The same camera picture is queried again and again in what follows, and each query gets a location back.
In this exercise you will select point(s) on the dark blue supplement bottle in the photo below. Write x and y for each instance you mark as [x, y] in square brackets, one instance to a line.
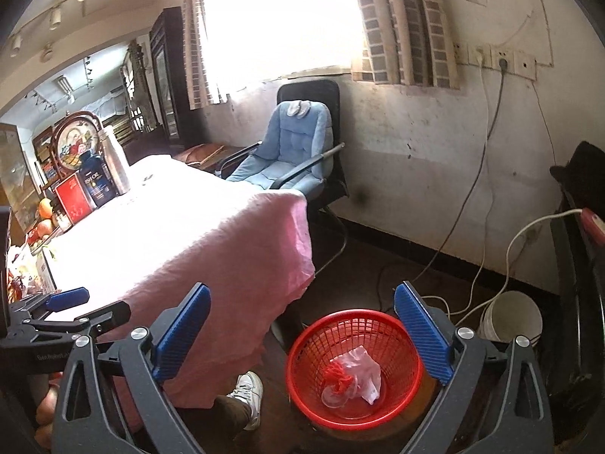
[99, 179]

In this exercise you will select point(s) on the person's left hand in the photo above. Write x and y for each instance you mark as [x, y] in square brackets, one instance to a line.
[45, 409]

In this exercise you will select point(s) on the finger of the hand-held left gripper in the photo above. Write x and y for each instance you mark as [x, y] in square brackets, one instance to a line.
[108, 314]
[68, 298]

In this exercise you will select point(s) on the brick pattern curtain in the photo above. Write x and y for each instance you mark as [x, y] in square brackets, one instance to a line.
[401, 33]
[194, 56]

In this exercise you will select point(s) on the red box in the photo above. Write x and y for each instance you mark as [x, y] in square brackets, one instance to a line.
[72, 198]

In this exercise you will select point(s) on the white plastic bucket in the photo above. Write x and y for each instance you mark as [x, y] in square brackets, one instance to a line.
[510, 317]

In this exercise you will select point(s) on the dark wooden cabinet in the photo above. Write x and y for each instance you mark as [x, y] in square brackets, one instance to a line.
[165, 71]

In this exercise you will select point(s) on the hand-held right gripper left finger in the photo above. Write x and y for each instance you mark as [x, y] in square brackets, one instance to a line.
[182, 335]

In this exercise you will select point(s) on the white wall socket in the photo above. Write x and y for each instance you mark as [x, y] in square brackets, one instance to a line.
[502, 60]
[478, 55]
[525, 66]
[462, 53]

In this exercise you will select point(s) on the person's trouser leg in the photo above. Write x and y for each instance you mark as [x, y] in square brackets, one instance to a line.
[231, 418]

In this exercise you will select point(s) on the brown leather cushion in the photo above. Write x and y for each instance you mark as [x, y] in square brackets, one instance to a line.
[198, 153]

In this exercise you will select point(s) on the black office chair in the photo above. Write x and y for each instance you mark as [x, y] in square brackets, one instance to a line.
[326, 99]

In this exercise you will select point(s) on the tall glass door cabinet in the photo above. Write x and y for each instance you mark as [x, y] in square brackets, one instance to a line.
[16, 179]

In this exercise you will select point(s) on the round embroidered flower ornament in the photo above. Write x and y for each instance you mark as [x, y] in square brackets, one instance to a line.
[71, 142]

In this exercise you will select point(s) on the dark chair frame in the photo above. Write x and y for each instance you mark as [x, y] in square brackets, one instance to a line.
[574, 293]

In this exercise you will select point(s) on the crumpled white plastic wrapper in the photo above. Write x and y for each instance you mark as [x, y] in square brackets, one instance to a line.
[364, 369]

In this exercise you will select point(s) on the person's white sneaker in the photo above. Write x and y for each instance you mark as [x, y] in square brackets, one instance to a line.
[250, 395]

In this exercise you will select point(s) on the stainless steel bottle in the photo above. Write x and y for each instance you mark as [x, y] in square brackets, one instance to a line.
[115, 161]

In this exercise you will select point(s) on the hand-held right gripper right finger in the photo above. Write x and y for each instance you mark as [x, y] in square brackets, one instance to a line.
[423, 335]

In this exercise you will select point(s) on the red plastic mesh wastebasket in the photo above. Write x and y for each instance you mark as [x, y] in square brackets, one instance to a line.
[307, 340]

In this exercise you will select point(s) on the black hat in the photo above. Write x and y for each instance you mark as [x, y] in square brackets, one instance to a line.
[583, 161]

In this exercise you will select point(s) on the back room spotlight track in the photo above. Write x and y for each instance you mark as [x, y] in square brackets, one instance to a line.
[88, 72]
[42, 100]

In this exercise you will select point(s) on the ceiling spotlight track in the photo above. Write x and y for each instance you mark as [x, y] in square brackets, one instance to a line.
[56, 16]

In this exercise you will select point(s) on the white draped sheet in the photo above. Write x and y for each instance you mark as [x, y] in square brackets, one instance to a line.
[108, 101]

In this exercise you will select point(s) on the fluorescent ceiling light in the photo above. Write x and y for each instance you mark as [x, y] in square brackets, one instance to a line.
[67, 90]

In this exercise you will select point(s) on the red yarn pompom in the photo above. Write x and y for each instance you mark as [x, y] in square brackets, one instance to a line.
[338, 376]

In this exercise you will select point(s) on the red apple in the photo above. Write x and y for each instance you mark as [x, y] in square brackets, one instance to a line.
[42, 228]

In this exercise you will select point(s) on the orange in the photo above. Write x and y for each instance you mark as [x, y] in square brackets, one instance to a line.
[45, 209]

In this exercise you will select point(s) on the blue chair cushion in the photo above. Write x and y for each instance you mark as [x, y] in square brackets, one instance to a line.
[293, 146]

